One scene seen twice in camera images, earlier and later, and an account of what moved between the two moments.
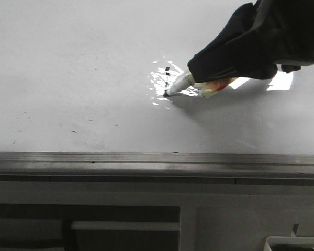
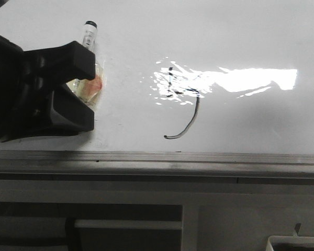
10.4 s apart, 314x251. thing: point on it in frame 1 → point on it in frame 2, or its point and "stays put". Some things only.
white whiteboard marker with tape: [204, 89] → [89, 89]
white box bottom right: [312, 241] stays put
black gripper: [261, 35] → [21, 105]
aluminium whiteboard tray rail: [272, 169] stays put
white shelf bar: [122, 225] stays put
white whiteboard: [87, 78] stays put
